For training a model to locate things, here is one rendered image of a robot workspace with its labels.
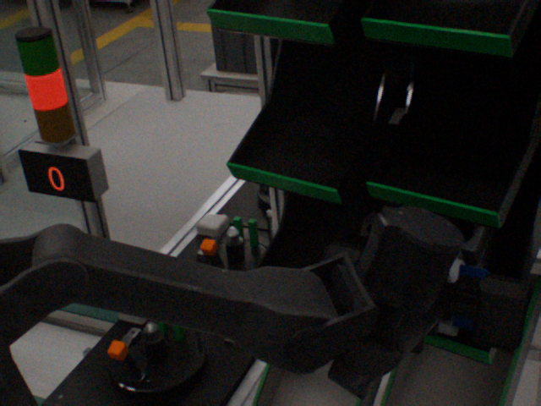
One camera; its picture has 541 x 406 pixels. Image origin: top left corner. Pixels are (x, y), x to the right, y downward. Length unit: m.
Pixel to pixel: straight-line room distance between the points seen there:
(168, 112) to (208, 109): 0.11
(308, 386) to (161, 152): 1.12
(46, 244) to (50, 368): 0.79
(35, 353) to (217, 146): 0.84
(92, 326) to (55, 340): 0.06
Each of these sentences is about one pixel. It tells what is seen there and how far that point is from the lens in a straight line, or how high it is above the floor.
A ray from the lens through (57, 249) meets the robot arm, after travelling 0.56.
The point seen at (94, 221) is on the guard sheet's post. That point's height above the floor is 1.10.
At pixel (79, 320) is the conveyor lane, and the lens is 1.40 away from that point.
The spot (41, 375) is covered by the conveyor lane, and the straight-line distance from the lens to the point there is 1.34.
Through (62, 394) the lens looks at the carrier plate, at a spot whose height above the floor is 0.97.
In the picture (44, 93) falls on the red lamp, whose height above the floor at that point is 1.34.
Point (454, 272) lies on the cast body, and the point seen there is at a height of 1.29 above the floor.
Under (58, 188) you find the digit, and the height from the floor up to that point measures 1.19.
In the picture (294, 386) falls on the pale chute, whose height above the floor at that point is 1.04.
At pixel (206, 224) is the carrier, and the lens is 1.47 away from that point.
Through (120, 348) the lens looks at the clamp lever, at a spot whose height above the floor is 1.07.
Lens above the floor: 1.75
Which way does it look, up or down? 31 degrees down
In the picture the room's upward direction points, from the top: 5 degrees counter-clockwise
